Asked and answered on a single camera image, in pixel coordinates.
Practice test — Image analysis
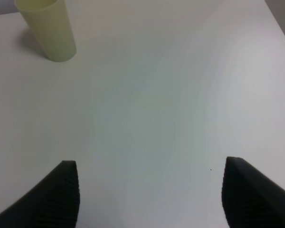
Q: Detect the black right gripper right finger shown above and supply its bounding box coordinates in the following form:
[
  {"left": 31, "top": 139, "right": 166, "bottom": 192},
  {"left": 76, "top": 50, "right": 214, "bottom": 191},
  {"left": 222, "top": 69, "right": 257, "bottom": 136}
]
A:
[{"left": 221, "top": 157, "right": 285, "bottom": 228}]

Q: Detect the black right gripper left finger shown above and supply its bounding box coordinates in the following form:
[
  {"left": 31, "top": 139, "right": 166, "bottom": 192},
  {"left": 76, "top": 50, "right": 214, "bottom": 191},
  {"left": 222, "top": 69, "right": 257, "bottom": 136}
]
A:
[{"left": 0, "top": 161, "right": 80, "bottom": 228}]

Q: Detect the tall pale green cup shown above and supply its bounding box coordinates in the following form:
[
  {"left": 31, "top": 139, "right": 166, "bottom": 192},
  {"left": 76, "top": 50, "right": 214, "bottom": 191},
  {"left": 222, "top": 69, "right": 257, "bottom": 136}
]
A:
[{"left": 15, "top": 0, "right": 76, "bottom": 62}]

